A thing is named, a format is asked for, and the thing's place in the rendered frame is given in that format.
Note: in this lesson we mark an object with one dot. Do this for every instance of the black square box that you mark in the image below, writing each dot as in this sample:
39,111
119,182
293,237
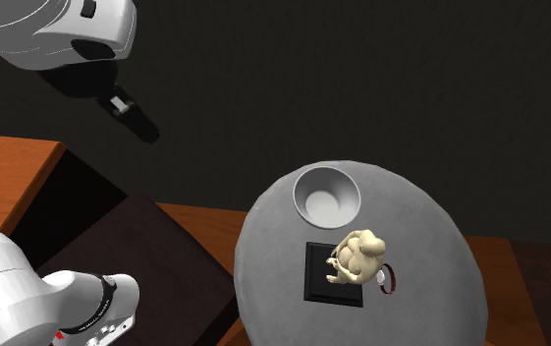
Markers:
318,282

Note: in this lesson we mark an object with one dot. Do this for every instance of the orange wooden table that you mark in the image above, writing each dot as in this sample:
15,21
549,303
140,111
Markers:
7,163

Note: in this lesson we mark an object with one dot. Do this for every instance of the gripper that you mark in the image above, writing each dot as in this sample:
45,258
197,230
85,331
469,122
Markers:
81,79

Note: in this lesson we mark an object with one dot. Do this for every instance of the grey round table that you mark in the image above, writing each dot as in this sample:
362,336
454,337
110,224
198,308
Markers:
423,239

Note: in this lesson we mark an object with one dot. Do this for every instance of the beige seated figure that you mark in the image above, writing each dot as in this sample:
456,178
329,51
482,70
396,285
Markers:
359,256

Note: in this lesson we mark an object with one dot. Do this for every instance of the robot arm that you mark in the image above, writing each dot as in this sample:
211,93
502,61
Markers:
2,292

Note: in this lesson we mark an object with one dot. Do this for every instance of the white bowl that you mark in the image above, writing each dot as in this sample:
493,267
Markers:
326,201

